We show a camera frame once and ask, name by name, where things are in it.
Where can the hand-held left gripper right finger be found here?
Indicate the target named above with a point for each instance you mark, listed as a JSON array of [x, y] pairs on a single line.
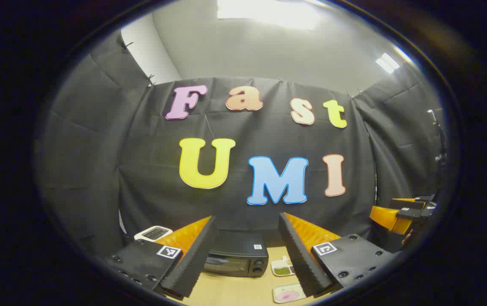
[[300, 259]]

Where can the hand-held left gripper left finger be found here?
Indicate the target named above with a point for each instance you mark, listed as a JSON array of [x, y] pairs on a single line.
[[192, 259]]

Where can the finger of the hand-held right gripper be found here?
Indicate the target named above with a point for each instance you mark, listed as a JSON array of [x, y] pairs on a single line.
[[390, 217], [409, 202]]

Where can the white square cherry-print plate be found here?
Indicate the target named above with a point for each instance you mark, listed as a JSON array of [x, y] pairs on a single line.
[[288, 293]]

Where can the black electric oven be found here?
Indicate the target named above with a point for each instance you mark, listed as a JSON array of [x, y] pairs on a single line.
[[239, 248]]

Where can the white divided tray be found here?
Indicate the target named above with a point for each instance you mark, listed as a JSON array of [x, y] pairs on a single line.
[[281, 267]]

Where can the pile of green mung beans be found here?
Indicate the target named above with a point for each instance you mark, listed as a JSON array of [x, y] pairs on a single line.
[[282, 270]]

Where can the white kitchen appliance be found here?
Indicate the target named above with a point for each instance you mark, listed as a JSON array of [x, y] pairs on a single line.
[[153, 233]]

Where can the black stand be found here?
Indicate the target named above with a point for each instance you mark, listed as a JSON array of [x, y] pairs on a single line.
[[438, 136]]

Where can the black backdrop cloth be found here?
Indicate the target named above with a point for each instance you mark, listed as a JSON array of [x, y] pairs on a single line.
[[243, 136]]

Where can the small ceiling light panel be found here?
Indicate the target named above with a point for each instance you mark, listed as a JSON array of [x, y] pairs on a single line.
[[387, 63]]

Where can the large ceiling light panel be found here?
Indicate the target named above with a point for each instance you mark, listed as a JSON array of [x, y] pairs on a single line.
[[269, 12]]

